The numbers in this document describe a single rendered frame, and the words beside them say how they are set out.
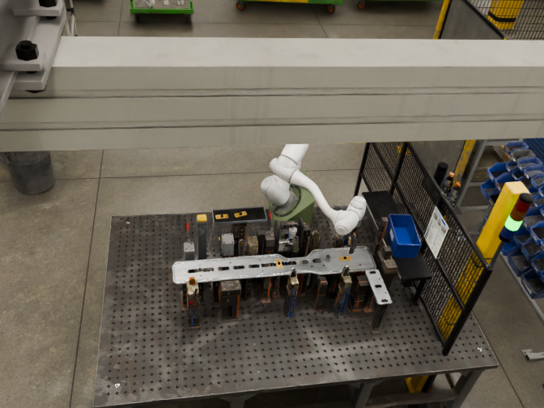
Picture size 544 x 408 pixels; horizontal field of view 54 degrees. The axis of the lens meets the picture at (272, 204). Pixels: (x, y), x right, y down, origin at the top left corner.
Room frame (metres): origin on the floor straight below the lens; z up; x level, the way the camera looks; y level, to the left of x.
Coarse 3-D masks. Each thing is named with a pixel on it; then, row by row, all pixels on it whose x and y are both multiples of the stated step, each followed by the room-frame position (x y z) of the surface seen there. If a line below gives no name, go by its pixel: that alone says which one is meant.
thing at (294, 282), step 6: (288, 276) 2.30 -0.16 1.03; (288, 282) 2.28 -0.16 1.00; (294, 282) 2.25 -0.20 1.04; (288, 288) 2.26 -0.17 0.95; (294, 288) 2.23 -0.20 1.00; (288, 294) 2.24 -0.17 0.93; (294, 294) 2.23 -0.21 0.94; (288, 300) 2.24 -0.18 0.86; (294, 300) 2.25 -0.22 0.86; (282, 306) 2.31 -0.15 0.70; (288, 306) 2.23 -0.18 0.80; (294, 306) 2.23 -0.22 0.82; (288, 312) 2.23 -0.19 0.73
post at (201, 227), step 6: (198, 222) 2.60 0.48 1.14; (204, 222) 2.61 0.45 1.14; (198, 228) 2.59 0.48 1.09; (204, 228) 2.60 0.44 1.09; (198, 234) 2.59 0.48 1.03; (204, 234) 2.60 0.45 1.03; (198, 240) 2.60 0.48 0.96; (204, 240) 2.61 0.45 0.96; (198, 246) 2.60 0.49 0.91; (204, 246) 2.61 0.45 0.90; (198, 252) 2.60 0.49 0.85; (204, 252) 2.61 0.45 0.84; (198, 258) 2.60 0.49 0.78; (204, 258) 2.61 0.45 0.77
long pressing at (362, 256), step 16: (256, 256) 2.47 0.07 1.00; (272, 256) 2.49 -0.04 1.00; (320, 256) 2.54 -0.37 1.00; (336, 256) 2.56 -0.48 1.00; (352, 256) 2.57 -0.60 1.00; (368, 256) 2.59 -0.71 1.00; (176, 272) 2.26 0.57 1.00; (208, 272) 2.29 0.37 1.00; (224, 272) 2.30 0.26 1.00; (240, 272) 2.32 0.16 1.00; (256, 272) 2.33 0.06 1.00; (272, 272) 2.35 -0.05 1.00; (288, 272) 2.36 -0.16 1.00; (304, 272) 2.38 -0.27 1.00; (320, 272) 2.39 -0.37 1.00; (336, 272) 2.41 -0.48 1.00; (352, 272) 2.43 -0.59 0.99
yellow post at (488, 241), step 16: (512, 192) 2.19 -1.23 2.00; (528, 192) 2.20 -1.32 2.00; (496, 208) 2.24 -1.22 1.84; (496, 224) 2.19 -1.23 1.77; (480, 240) 2.24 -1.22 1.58; (496, 240) 2.19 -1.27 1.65; (480, 272) 2.18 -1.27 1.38; (464, 288) 2.19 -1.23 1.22; (448, 320) 2.19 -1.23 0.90; (416, 384) 2.19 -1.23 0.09
